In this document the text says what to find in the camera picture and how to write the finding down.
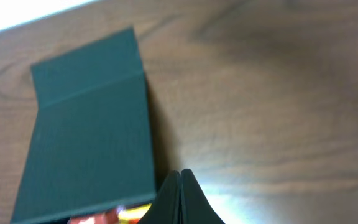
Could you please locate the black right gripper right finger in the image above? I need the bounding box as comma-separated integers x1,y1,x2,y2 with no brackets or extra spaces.
180,169,224,224

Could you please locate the black gift box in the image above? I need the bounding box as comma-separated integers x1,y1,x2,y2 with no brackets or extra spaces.
11,28,156,223

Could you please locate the red Hello Panda box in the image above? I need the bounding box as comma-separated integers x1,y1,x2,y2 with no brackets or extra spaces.
68,209,119,224

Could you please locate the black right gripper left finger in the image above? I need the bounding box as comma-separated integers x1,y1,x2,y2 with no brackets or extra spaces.
138,171,180,224

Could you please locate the yellow sandwich cracker packet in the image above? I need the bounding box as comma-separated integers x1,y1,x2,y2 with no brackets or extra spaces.
117,203,152,224

